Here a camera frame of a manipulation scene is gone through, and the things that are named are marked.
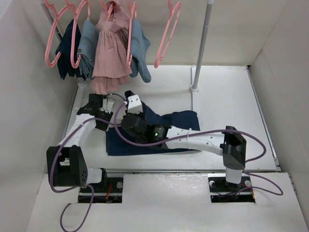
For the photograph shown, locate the dark blue jeans trousers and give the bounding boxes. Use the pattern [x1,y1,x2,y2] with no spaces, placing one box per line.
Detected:
[106,103,200,156]

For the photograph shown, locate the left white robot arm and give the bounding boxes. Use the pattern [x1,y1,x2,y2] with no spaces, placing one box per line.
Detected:
[46,94,115,192]

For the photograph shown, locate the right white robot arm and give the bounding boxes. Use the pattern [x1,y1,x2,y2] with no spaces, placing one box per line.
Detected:
[121,113,247,190]

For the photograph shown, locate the pink hanger with light jeans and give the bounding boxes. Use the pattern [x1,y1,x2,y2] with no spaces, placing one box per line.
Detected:
[126,0,137,68]

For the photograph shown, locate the pink hanger with dress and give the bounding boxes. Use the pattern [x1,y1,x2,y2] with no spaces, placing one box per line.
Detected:
[99,0,121,23]

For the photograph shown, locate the pink hanger far left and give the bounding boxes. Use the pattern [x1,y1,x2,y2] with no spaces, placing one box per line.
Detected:
[44,0,69,68]

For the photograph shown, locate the pink hanging dress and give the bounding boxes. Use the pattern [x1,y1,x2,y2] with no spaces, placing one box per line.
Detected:
[91,4,132,95]

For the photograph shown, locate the dark blue hanging garment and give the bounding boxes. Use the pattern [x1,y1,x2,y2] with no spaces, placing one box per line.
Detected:
[55,20,85,80]

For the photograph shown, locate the light blue hanging jeans left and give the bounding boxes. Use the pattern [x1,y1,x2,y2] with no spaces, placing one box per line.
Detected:
[77,19,99,80]

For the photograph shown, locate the light blue hanging jeans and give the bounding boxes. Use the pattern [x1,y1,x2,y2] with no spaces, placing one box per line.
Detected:
[130,19,152,83]
[77,19,99,80]

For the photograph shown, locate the right white rack foot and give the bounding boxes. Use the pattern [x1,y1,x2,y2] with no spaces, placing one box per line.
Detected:
[189,65,199,114]

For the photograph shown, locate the light blue hanging jeans right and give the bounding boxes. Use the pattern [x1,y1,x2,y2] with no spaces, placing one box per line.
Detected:
[130,19,152,83]

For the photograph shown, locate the left grey rack pole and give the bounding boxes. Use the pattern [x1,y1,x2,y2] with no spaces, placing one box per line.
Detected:
[40,0,62,41]

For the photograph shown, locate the grey rack pole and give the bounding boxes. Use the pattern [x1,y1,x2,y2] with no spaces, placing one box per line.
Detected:
[191,0,215,92]
[40,0,62,41]

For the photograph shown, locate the right grey rack pole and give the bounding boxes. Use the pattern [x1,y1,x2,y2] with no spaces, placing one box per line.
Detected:
[191,0,215,92]

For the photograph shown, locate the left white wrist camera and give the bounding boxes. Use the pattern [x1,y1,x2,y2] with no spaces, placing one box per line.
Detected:
[101,97,116,114]

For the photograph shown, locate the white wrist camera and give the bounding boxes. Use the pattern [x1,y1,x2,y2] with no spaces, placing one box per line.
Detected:
[101,97,116,114]
[127,95,143,115]

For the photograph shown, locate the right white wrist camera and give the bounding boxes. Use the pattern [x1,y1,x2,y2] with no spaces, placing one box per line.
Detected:
[127,95,143,115]

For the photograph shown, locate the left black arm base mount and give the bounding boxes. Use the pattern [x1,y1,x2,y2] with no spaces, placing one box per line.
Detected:
[90,173,124,203]

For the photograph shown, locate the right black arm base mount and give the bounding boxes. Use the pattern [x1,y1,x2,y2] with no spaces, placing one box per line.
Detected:
[208,175,255,203]

